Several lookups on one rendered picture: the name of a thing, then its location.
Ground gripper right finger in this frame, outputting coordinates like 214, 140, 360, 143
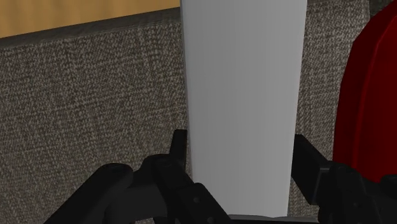
291, 134, 397, 224

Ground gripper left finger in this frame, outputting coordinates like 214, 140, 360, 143
43, 129, 232, 224

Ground red rounded object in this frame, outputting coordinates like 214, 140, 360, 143
332, 0, 397, 184

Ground tall white cup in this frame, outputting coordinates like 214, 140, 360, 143
179, 0, 308, 218

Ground grey fabric sofa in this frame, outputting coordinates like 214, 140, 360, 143
0, 0, 397, 224

